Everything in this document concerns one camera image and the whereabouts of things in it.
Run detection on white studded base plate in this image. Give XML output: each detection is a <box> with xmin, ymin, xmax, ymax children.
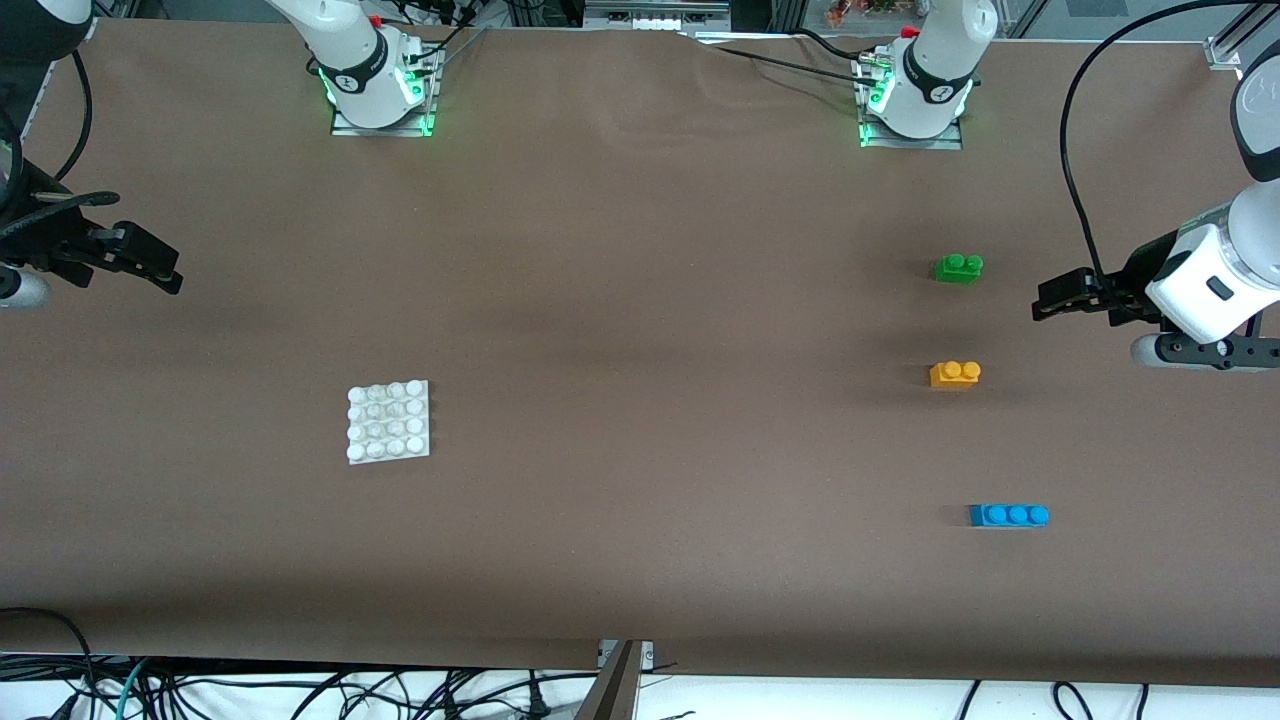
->
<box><xmin>346</xmin><ymin>379</ymin><xmax>432</xmax><ymax>466</ymax></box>

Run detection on blue three-stud block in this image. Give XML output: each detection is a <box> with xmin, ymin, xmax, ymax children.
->
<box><xmin>968</xmin><ymin>503</ymin><xmax>1051</xmax><ymax>529</ymax></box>

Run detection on orange background clutter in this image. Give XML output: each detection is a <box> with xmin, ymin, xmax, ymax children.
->
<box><xmin>825</xmin><ymin>0</ymin><xmax>901</xmax><ymax>27</ymax></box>

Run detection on paper table cover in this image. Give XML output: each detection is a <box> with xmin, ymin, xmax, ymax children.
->
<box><xmin>0</xmin><ymin>18</ymin><xmax>1280</xmax><ymax>689</ymax></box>

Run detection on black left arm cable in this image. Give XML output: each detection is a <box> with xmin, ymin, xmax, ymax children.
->
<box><xmin>1059</xmin><ymin>0</ymin><xmax>1280</xmax><ymax>301</ymax></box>

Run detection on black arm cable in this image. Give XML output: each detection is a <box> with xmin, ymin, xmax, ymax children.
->
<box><xmin>0</xmin><ymin>45</ymin><xmax>123</xmax><ymax>241</ymax></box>
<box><xmin>1059</xmin><ymin>0</ymin><xmax>1280</xmax><ymax>301</ymax></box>

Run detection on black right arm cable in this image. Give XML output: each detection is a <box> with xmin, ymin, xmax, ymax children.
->
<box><xmin>0</xmin><ymin>45</ymin><xmax>123</xmax><ymax>241</ymax></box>

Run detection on black base power cable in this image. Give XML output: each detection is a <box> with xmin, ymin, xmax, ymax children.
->
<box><xmin>403</xmin><ymin>0</ymin><xmax>479</xmax><ymax>59</ymax></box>
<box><xmin>793</xmin><ymin>28</ymin><xmax>886</xmax><ymax>66</ymax></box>
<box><xmin>695</xmin><ymin>40</ymin><xmax>886</xmax><ymax>91</ymax></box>

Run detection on black looped floor cable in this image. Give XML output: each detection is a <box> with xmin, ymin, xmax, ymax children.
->
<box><xmin>0</xmin><ymin>606</ymin><xmax>98</xmax><ymax>720</ymax></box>

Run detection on teal floor cable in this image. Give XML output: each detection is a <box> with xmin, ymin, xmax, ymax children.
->
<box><xmin>97</xmin><ymin>655</ymin><xmax>153</xmax><ymax>720</ymax></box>

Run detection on tangled black floor cables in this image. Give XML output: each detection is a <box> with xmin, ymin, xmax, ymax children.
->
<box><xmin>100</xmin><ymin>660</ymin><xmax>566</xmax><ymax>720</ymax></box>

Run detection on metal table edge bracket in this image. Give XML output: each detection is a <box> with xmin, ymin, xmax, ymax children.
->
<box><xmin>575</xmin><ymin>640</ymin><xmax>656</xmax><ymax>720</ymax></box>

